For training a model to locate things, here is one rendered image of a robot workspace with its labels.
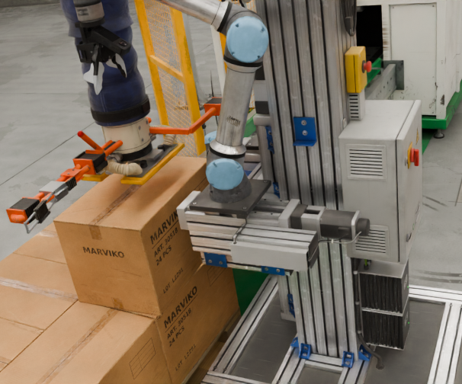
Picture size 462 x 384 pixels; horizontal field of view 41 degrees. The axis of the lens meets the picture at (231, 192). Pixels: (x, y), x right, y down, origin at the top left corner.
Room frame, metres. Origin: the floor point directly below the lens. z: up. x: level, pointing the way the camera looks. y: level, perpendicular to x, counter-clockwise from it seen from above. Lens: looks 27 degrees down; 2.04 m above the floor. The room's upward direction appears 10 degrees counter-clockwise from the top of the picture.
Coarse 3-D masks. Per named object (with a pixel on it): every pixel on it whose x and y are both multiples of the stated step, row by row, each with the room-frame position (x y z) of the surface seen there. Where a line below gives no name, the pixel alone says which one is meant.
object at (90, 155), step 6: (90, 150) 2.13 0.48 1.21; (96, 150) 2.12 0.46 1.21; (102, 150) 2.11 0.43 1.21; (78, 156) 2.10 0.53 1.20; (84, 156) 2.11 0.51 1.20; (90, 156) 2.10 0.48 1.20; (96, 156) 2.09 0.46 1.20; (102, 156) 2.08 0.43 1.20; (78, 162) 2.06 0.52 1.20; (84, 162) 2.05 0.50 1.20; (90, 162) 2.04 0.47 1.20; (96, 162) 2.05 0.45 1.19; (102, 162) 2.09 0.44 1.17; (96, 168) 2.04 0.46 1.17; (102, 168) 2.07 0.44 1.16
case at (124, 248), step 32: (192, 160) 2.49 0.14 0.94; (96, 192) 2.33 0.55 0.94; (128, 192) 2.28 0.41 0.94; (160, 192) 2.23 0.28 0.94; (64, 224) 2.12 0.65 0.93; (96, 224) 2.05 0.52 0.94; (128, 224) 2.01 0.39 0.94; (160, 224) 2.07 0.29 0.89; (96, 256) 2.07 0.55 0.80; (128, 256) 1.99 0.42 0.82; (160, 256) 2.03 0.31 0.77; (192, 256) 2.22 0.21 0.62; (96, 288) 2.09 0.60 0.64; (128, 288) 2.01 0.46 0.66; (160, 288) 1.99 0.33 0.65
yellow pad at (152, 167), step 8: (176, 144) 2.38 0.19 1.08; (168, 152) 2.31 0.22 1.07; (176, 152) 2.33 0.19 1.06; (144, 160) 2.21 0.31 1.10; (160, 160) 2.25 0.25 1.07; (168, 160) 2.27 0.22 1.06; (144, 168) 2.19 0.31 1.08; (152, 168) 2.19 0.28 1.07; (160, 168) 2.21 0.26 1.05; (128, 176) 2.15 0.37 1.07; (136, 176) 2.13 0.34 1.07; (144, 176) 2.13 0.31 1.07
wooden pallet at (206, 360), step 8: (240, 312) 2.46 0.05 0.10; (232, 320) 2.39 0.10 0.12; (224, 328) 2.32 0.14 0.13; (232, 328) 2.37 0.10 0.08; (224, 336) 2.35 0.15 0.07; (216, 344) 2.35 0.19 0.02; (208, 352) 2.19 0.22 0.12; (216, 352) 2.30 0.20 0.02; (200, 360) 2.13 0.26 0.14; (208, 360) 2.25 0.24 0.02; (192, 368) 2.08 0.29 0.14; (200, 368) 2.21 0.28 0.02; (208, 368) 2.20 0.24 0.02; (192, 376) 2.16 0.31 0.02; (200, 376) 2.15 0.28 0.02
